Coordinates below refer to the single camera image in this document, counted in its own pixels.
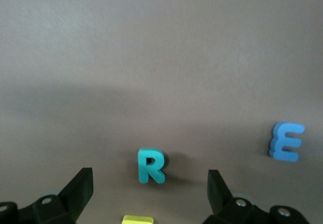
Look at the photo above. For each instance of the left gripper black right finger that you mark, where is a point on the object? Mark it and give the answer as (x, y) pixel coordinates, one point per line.
(217, 191)

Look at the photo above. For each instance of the yellow capital H letter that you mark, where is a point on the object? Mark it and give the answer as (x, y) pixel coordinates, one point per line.
(137, 220)

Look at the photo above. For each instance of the teal capital R letter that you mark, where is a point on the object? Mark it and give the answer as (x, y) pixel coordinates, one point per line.
(143, 166)

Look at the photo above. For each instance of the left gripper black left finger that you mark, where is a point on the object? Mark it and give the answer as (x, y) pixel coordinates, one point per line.
(75, 191)

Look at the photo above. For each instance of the blue lowercase m letter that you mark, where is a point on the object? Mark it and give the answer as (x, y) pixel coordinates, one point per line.
(277, 143)

